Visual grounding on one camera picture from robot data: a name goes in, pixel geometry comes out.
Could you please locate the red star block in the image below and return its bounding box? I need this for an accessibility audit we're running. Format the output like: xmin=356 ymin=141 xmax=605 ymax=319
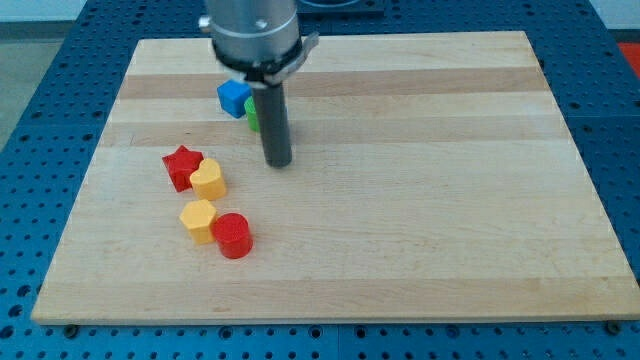
xmin=162 ymin=145 xmax=204 ymax=192

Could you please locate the yellow heart block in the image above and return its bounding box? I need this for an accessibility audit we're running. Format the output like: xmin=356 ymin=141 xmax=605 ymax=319
xmin=189 ymin=158 xmax=227 ymax=200

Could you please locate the wooden board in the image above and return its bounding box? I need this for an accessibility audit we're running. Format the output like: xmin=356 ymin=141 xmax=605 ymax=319
xmin=32 ymin=31 xmax=639 ymax=325

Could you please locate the red object at right edge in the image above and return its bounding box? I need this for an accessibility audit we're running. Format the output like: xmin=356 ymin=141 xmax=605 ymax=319
xmin=618 ymin=42 xmax=640 ymax=77

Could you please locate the blue cube block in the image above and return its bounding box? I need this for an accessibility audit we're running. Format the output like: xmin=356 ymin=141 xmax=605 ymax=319
xmin=217 ymin=80 xmax=251 ymax=118

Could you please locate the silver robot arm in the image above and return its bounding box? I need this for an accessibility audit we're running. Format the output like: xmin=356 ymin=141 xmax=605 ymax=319
xmin=199 ymin=0 xmax=319 ymax=168

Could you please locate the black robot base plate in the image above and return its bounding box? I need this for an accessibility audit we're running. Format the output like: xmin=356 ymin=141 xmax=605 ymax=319
xmin=296 ymin=0 xmax=386 ymax=15

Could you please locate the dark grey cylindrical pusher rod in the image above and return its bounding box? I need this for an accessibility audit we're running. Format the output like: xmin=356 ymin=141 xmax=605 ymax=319
xmin=251 ymin=84 xmax=292 ymax=168

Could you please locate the red cylinder block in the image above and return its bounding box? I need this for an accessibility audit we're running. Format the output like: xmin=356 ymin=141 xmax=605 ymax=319
xmin=210 ymin=213 xmax=253 ymax=259

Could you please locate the yellow pentagon block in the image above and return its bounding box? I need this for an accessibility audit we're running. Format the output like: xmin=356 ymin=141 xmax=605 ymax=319
xmin=179 ymin=199 xmax=217 ymax=245

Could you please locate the green block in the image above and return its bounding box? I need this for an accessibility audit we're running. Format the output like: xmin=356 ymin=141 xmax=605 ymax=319
xmin=244 ymin=96 xmax=260 ymax=132

